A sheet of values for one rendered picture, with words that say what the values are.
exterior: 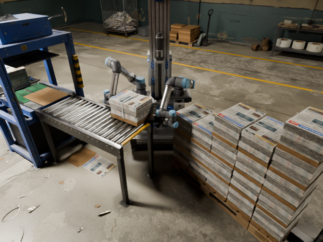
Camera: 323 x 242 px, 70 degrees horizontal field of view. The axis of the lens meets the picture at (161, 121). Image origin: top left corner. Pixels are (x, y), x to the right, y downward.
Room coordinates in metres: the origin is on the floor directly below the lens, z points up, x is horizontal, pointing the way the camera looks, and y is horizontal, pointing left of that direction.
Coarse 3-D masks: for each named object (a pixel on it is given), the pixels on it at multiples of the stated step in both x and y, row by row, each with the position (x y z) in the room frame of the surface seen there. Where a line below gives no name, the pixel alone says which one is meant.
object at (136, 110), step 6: (138, 96) 2.27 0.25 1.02; (144, 96) 2.27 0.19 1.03; (126, 102) 2.11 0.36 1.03; (132, 102) 2.11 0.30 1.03; (138, 102) 2.11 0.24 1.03; (144, 102) 2.11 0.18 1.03; (150, 102) 2.20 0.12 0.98; (126, 108) 2.06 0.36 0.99; (132, 108) 2.02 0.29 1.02; (138, 108) 2.02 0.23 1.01; (144, 108) 2.09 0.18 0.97; (150, 108) 2.19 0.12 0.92; (126, 114) 2.07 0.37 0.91; (132, 114) 2.02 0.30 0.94; (138, 114) 2.01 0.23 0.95; (144, 114) 2.09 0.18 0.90; (132, 120) 2.02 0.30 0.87; (138, 120) 2.01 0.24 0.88
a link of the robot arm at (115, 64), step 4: (112, 60) 2.56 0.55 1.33; (116, 60) 2.56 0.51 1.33; (112, 64) 2.53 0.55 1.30; (116, 64) 2.52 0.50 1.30; (120, 64) 2.56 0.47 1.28; (112, 68) 2.51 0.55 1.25; (116, 68) 2.50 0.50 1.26; (120, 68) 2.53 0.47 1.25; (112, 72) 2.51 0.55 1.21; (116, 72) 2.49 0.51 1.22; (120, 72) 2.52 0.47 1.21; (112, 76) 2.50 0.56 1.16; (116, 76) 2.49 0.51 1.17; (112, 80) 2.48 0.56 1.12; (116, 80) 2.48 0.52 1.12; (112, 84) 2.47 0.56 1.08; (116, 84) 2.48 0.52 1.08; (112, 88) 2.46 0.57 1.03; (116, 88) 2.48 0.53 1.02; (112, 92) 2.45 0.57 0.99; (108, 96) 2.47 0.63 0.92; (112, 96) 2.44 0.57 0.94
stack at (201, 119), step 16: (176, 112) 2.25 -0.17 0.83; (192, 112) 2.24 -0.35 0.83; (208, 112) 2.24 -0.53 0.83; (192, 128) 2.02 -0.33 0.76; (208, 128) 1.92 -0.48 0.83; (192, 144) 1.99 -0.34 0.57; (208, 144) 1.82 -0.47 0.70; (224, 144) 1.68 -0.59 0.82; (192, 160) 1.97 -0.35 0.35; (208, 160) 1.79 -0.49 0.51; (240, 160) 1.53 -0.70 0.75; (192, 176) 1.95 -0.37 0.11; (208, 176) 1.77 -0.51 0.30; (224, 176) 1.62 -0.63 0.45; (240, 176) 1.50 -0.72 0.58; (256, 176) 1.39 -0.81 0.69; (208, 192) 1.75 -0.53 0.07; (224, 192) 1.60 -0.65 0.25; (256, 192) 1.36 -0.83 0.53; (224, 208) 1.57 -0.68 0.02; (240, 208) 1.43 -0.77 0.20
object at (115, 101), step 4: (124, 92) 2.36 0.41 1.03; (128, 92) 2.36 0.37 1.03; (132, 92) 2.36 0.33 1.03; (116, 96) 2.26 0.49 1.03; (120, 96) 2.26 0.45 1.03; (124, 96) 2.26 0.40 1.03; (128, 96) 2.26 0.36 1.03; (112, 100) 2.17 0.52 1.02; (116, 100) 2.15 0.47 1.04; (120, 100) 2.15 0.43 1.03; (112, 104) 2.17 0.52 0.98; (116, 104) 2.14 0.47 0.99; (112, 108) 2.17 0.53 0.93; (116, 108) 2.14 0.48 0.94; (120, 108) 2.11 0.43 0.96; (112, 112) 2.18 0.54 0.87; (116, 112) 2.15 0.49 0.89; (120, 112) 2.12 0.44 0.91; (120, 116) 2.12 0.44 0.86
